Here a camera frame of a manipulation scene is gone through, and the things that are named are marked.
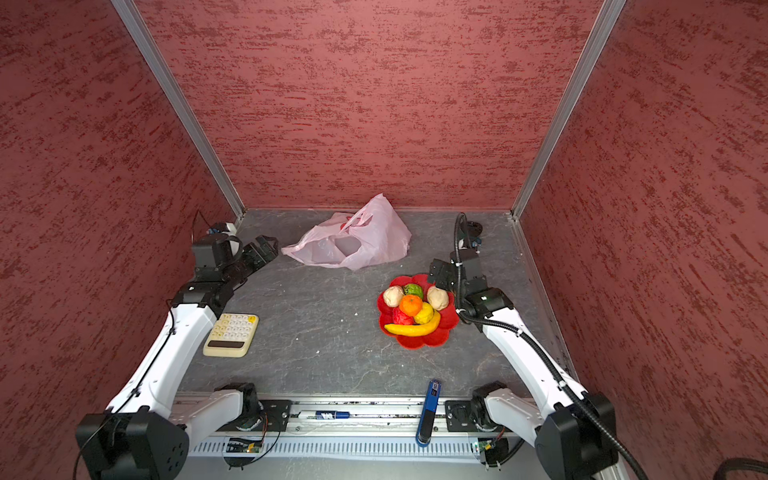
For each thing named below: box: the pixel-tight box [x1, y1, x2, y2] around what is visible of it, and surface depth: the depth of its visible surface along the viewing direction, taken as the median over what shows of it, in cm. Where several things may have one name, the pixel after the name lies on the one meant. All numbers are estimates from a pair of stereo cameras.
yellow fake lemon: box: [414, 302, 433, 324], surface depth 89 cm
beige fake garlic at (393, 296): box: [383, 285, 404, 308], surface depth 89 cm
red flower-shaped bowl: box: [377, 274, 459, 350], surface depth 89 cm
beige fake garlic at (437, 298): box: [426, 286, 449, 311], surface depth 91 cm
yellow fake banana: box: [384, 311, 441, 337], surface depth 87 cm
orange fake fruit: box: [399, 294, 423, 317], surface depth 85 cm
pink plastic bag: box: [281, 193, 412, 271], surface depth 93 cm
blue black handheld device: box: [416, 379, 442, 447], surface depth 76 cm
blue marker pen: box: [298, 410, 351, 420], surface depth 75 cm
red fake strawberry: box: [392, 307, 415, 325], surface depth 87 cm
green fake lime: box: [403, 283, 424, 299], surface depth 94 cm
